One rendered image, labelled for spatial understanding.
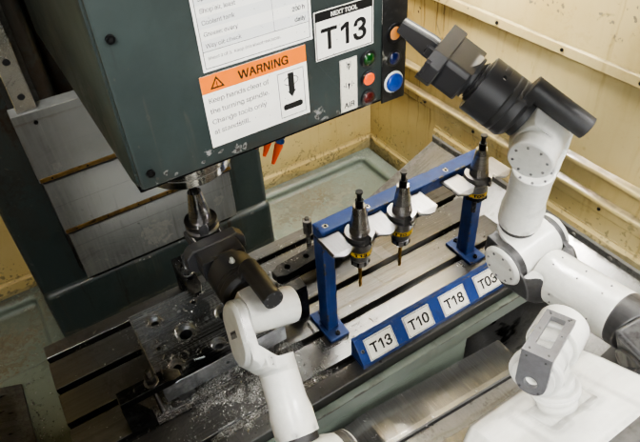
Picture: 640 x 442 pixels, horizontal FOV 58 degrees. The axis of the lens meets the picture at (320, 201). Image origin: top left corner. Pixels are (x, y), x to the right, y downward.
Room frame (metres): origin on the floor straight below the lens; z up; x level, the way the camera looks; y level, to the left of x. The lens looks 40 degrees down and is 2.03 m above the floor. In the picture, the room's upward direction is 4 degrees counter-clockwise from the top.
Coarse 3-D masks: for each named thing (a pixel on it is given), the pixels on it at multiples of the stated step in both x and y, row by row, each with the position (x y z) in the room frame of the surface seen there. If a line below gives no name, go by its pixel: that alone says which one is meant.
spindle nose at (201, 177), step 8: (208, 168) 0.79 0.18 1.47; (216, 168) 0.80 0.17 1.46; (224, 168) 0.82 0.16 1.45; (184, 176) 0.77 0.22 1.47; (192, 176) 0.77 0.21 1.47; (200, 176) 0.78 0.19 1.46; (208, 176) 0.79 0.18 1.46; (216, 176) 0.80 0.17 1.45; (168, 184) 0.77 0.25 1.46; (176, 184) 0.77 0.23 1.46; (184, 184) 0.77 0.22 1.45; (192, 184) 0.77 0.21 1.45; (200, 184) 0.78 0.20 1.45
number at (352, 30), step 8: (352, 16) 0.78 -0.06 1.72; (360, 16) 0.78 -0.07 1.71; (368, 16) 0.79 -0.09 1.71; (344, 24) 0.77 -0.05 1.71; (352, 24) 0.78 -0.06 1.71; (360, 24) 0.78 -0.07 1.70; (368, 24) 0.79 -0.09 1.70; (344, 32) 0.77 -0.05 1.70; (352, 32) 0.78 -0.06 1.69; (360, 32) 0.78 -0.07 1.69; (368, 32) 0.79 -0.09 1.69; (344, 40) 0.77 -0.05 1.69; (352, 40) 0.78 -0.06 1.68; (360, 40) 0.78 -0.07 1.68; (344, 48) 0.77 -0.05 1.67
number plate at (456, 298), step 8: (456, 288) 0.94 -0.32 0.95; (440, 296) 0.91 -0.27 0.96; (448, 296) 0.92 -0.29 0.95; (456, 296) 0.92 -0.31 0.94; (464, 296) 0.93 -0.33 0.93; (440, 304) 0.90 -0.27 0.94; (448, 304) 0.91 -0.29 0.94; (456, 304) 0.91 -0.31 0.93; (464, 304) 0.92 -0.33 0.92; (448, 312) 0.89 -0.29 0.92
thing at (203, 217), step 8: (200, 192) 0.84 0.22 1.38; (192, 200) 0.83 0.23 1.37; (200, 200) 0.84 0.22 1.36; (192, 208) 0.83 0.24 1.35; (200, 208) 0.83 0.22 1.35; (208, 208) 0.85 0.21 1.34; (192, 216) 0.83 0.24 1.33; (200, 216) 0.83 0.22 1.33; (208, 216) 0.84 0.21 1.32; (192, 224) 0.83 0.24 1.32; (200, 224) 0.83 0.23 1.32
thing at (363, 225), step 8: (352, 208) 0.87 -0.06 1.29; (360, 208) 0.87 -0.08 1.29; (352, 216) 0.87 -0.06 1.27; (360, 216) 0.86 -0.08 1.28; (352, 224) 0.87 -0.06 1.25; (360, 224) 0.86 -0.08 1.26; (368, 224) 0.87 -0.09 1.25; (352, 232) 0.86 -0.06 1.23; (360, 232) 0.86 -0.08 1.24; (368, 232) 0.86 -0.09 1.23
